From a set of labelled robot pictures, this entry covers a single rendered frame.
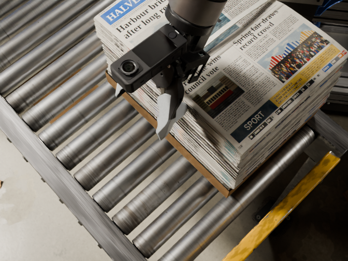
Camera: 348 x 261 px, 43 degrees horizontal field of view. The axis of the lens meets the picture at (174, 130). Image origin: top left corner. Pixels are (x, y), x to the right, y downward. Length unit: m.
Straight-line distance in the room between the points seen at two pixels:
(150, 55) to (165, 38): 0.04
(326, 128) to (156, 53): 0.51
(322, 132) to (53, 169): 0.59
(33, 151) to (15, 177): 0.90
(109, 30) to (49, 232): 1.13
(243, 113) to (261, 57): 0.12
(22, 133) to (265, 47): 0.56
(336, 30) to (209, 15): 1.33
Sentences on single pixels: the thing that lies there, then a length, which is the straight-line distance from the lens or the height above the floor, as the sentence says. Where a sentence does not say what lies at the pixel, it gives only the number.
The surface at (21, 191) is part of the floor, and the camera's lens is 1.87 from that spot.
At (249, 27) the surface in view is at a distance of 0.82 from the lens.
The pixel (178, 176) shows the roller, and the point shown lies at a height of 0.80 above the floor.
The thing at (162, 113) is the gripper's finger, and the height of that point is 1.07.
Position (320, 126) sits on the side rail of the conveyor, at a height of 0.80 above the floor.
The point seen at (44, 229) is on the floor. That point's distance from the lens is 1.80.
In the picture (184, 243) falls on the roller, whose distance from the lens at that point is 0.90.
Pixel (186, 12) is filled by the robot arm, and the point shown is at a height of 1.21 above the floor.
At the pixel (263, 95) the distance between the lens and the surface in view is 0.74.
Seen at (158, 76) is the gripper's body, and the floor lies 1.11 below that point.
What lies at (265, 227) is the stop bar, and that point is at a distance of 0.90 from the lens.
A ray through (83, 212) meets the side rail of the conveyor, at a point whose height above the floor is 0.80.
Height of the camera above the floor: 1.69
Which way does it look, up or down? 66 degrees down
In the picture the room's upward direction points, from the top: 4 degrees counter-clockwise
